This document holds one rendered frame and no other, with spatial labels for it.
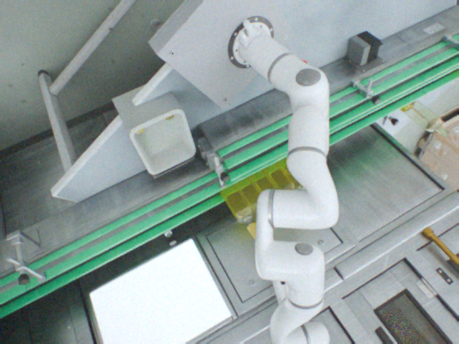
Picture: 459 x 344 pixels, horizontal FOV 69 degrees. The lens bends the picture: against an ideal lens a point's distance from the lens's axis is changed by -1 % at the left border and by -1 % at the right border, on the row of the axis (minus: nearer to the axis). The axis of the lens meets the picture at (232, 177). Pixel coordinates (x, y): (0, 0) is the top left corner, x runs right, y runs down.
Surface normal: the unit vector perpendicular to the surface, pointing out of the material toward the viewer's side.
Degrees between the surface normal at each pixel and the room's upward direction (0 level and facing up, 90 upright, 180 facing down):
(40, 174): 90
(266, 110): 90
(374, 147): 90
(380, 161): 90
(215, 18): 2
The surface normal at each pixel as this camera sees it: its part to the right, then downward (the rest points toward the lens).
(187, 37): 0.51, 0.67
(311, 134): 0.05, -0.47
